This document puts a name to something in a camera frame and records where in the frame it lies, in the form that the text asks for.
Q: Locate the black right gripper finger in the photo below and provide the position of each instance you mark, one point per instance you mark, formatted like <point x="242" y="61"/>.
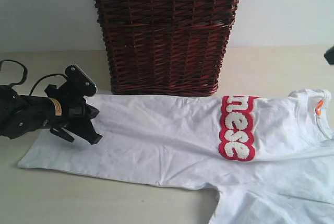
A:
<point x="329" y="55"/>

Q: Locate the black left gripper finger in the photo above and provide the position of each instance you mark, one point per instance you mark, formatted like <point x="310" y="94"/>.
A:
<point x="91" y="112"/>
<point x="84" y="129"/>

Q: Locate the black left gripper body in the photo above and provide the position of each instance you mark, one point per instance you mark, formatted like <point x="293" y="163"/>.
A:
<point x="68" y="108"/>

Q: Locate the white t-shirt red lettering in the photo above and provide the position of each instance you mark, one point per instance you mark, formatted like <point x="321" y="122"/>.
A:
<point x="269" y="159"/>

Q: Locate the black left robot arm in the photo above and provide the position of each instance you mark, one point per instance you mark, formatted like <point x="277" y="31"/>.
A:
<point x="21" y="114"/>

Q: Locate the dark red wicker basket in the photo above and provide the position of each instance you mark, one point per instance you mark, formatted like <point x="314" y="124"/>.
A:
<point x="165" y="47"/>

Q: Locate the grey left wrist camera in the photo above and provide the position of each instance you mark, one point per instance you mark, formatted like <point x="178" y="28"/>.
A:
<point x="81" y="81"/>

